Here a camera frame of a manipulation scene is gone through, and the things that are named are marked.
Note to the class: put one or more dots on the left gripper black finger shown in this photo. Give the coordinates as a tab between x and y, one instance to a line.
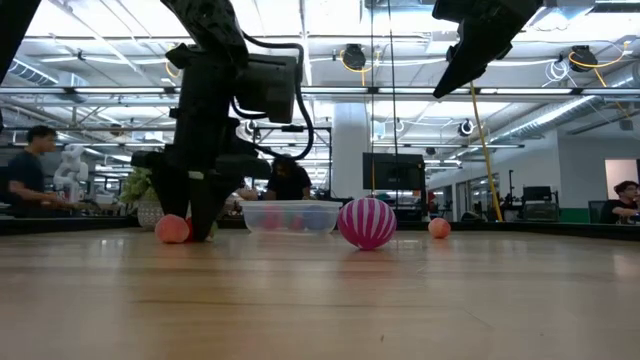
172	192
207	205

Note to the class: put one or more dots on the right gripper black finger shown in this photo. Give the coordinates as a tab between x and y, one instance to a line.
475	50
505	42

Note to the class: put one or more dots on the red strawberry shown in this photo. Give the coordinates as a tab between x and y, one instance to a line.
189	230

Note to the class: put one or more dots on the small pink peach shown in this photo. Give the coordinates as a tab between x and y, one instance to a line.
171	229
439	228

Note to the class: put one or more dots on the purple plum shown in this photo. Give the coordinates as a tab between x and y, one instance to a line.
318	220

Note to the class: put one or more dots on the magenta white striped ball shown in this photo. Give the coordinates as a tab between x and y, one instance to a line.
367	223

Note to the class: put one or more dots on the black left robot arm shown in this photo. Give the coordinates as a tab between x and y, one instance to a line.
210	20

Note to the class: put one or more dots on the clear plastic tupperware container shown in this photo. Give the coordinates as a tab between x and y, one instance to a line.
331	207

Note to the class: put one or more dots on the person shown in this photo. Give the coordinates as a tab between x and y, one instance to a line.
290	182
27	175
620	205

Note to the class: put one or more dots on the white robot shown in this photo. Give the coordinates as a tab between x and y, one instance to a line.
70	170

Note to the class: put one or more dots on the black monitor screen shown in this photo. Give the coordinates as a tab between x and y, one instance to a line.
395	172

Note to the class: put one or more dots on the black equipment cart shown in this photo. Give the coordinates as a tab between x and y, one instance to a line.
539	205

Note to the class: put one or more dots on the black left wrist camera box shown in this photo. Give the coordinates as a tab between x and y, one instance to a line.
267	87

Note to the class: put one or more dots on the black aluminium table frame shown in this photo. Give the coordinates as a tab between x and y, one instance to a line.
550	231

